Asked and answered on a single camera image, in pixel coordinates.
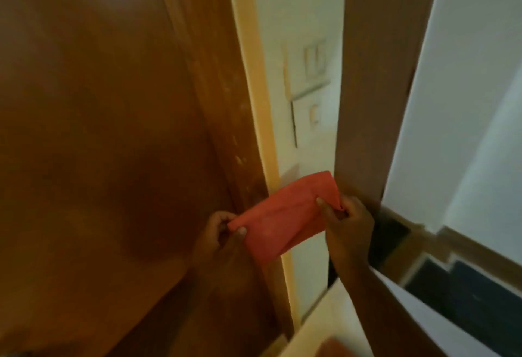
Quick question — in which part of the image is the person's right hand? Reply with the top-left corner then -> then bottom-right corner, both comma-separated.
316,194 -> 375,277

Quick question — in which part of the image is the person's left hand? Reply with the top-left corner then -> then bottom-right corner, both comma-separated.
191,211 -> 248,285

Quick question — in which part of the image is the red cloth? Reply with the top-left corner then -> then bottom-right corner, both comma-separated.
227,171 -> 343,265

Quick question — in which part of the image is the person's right forearm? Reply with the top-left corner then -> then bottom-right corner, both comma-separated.
331,264 -> 448,357

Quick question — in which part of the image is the person's left forearm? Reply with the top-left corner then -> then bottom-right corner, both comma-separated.
163,275 -> 266,357

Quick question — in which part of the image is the reddish brown object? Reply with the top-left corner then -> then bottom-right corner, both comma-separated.
313,338 -> 359,357

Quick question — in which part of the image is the brown wooden door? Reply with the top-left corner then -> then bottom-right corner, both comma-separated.
0,0 -> 303,357

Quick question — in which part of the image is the dark blue mat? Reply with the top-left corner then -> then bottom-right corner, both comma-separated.
404,257 -> 522,357

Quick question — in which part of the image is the white wall knob plate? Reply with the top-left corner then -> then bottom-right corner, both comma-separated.
290,99 -> 325,135

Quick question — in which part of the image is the brown wooden door frame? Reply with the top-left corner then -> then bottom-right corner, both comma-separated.
327,0 -> 444,288

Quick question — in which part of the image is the white wall switch plate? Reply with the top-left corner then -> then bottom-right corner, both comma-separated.
283,39 -> 332,101

